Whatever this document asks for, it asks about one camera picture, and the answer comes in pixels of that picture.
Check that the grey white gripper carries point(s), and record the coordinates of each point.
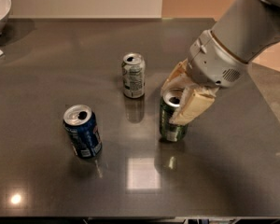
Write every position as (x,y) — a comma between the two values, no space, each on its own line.
(215,61)

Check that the green soda can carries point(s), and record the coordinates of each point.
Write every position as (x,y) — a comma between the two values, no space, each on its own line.
(170,102)

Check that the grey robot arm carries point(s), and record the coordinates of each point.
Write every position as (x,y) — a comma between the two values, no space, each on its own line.
(247,28)

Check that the white 7up can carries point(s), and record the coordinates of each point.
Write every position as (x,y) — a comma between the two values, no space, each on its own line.
(133,75)

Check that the blue pepsi can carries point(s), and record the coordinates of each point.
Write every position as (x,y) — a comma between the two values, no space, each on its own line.
(80,123)

